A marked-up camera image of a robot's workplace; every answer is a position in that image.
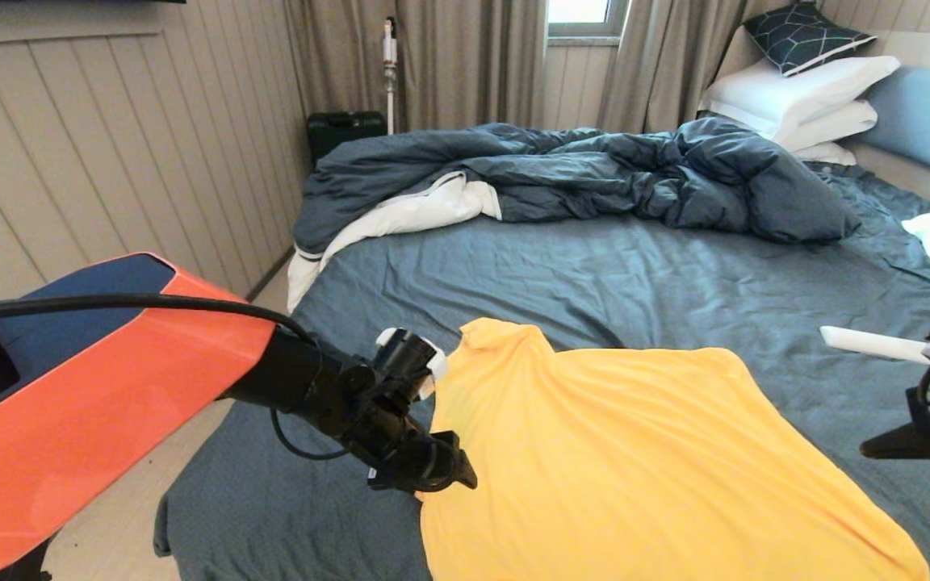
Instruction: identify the yellow polo shirt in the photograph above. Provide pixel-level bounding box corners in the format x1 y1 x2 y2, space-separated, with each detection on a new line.
419 317 930 581

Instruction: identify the white remote control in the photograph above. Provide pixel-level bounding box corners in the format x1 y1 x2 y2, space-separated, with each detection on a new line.
820 325 930 366

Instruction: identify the bed with blue sheet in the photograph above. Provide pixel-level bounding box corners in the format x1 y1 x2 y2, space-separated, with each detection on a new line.
154 161 930 581

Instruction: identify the dark green hard case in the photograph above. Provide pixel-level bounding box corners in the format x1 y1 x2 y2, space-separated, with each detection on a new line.
308 111 388 168

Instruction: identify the dark blue duvet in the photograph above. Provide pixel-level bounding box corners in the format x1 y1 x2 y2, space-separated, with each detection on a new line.
287 115 861 314

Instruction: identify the beige window curtain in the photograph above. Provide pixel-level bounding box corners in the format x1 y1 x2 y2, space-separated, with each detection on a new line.
597 0 797 134
285 0 548 134

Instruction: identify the white stick vacuum cleaner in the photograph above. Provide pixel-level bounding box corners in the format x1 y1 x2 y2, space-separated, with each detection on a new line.
382 16 399 135

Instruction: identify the dark patterned cushion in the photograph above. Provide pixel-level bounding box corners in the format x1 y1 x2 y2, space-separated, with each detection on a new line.
743 2 878 77

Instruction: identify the grey framed window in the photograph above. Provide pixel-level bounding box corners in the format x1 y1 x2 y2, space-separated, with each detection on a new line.
547 0 631 40

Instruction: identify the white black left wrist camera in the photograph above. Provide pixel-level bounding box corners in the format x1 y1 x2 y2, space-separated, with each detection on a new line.
375 327 447 400

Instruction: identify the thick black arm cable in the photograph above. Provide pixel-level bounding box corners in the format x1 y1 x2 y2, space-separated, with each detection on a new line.
0 294 316 344

